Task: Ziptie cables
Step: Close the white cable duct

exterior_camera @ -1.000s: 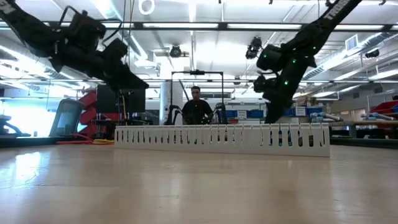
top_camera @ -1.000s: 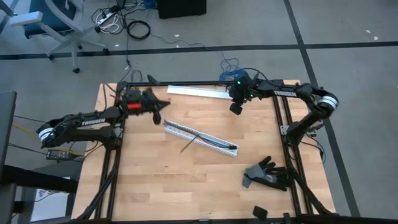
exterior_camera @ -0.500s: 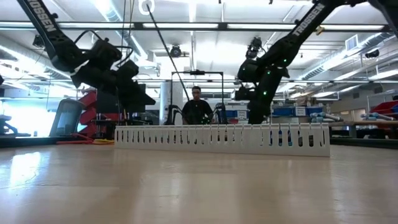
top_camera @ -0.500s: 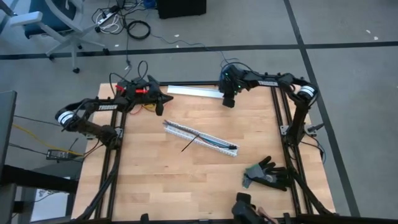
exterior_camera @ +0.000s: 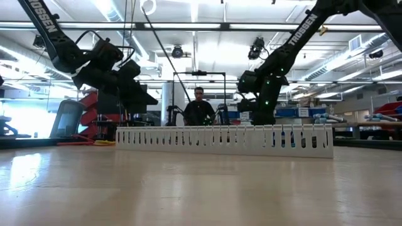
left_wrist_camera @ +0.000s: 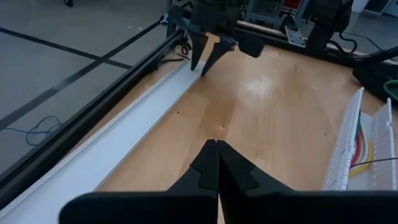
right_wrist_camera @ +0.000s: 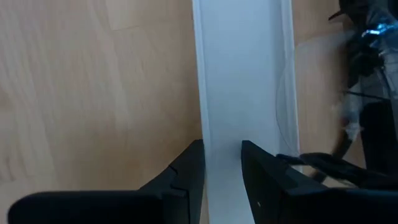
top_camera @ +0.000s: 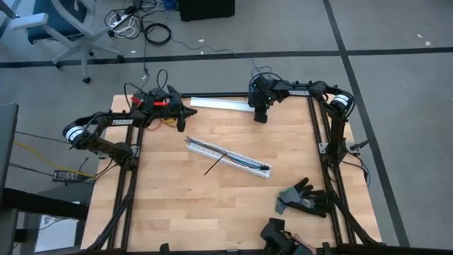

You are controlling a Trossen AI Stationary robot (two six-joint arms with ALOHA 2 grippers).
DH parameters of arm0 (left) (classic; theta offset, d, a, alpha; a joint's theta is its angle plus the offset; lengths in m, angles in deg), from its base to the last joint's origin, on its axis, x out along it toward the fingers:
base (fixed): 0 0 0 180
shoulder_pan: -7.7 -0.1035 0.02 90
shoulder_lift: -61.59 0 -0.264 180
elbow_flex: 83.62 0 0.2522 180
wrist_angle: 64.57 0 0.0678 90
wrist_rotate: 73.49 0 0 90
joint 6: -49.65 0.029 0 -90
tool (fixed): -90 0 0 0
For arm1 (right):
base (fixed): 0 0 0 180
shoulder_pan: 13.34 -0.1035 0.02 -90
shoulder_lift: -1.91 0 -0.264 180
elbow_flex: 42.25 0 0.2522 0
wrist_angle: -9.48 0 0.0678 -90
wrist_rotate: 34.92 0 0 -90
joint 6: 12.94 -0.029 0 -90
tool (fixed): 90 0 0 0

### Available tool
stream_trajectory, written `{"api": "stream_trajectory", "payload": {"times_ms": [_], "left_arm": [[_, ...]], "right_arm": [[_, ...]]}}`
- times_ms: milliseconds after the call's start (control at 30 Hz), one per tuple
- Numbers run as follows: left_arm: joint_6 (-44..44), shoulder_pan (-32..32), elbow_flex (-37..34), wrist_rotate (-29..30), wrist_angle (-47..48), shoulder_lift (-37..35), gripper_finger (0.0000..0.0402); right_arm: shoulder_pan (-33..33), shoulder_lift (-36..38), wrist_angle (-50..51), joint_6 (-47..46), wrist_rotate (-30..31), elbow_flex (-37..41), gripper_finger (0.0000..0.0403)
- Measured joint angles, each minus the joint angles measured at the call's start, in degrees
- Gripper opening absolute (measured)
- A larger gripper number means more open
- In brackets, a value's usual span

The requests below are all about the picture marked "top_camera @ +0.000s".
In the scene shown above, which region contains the white grey office chair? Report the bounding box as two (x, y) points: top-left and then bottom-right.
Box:
(0, 0), (125, 85)

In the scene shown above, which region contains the bundle of coloured cables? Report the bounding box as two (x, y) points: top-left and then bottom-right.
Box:
(186, 137), (263, 169)

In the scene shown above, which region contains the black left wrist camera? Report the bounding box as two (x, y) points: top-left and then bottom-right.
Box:
(139, 86), (170, 103)

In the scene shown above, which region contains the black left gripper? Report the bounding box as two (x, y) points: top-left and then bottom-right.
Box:
(164, 84), (198, 133)

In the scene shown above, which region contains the white slotted cable duct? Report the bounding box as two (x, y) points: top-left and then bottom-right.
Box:
(185, 135), (273, 179)

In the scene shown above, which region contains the green cable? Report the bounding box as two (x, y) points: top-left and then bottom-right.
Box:
(186, 137), (263, 169)

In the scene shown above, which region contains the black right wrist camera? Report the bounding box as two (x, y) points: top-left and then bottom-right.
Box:
(248, 73), (273, 94)

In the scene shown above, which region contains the red cable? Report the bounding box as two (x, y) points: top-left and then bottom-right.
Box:
(186, 137), (263, 168)

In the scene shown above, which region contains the coiled black cable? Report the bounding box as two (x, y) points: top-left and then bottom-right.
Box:
(144, 22), (173, 46)

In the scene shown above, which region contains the black power adapter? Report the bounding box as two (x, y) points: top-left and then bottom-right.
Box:
(52, 169), (86, 185)

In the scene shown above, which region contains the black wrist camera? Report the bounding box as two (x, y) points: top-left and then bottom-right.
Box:
(139, 86), (170, 103)
(248, 73), (273, 94)

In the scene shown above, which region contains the black equipment stand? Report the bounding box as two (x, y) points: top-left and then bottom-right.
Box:
(0, 102), (90, 255)

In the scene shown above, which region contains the black aluminium table frame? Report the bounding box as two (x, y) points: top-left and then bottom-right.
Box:
(80, 92), (387, 255)

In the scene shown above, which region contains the black box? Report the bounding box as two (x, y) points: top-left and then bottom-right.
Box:
(176, 0), (236, 23)

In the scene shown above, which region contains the white power strip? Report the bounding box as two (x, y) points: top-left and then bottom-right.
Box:
(108, 12), (129, 30)

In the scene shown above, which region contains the yellow floor cable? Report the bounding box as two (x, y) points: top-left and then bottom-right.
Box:
(13, 140), (96, 179)

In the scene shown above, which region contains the black grey work glove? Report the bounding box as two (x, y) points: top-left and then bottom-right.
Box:
(275, 187), (314, 216)
(288, 176), (333, 218)

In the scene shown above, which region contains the white flat duct cover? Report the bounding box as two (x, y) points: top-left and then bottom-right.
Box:
(189, 96), (256, 113)

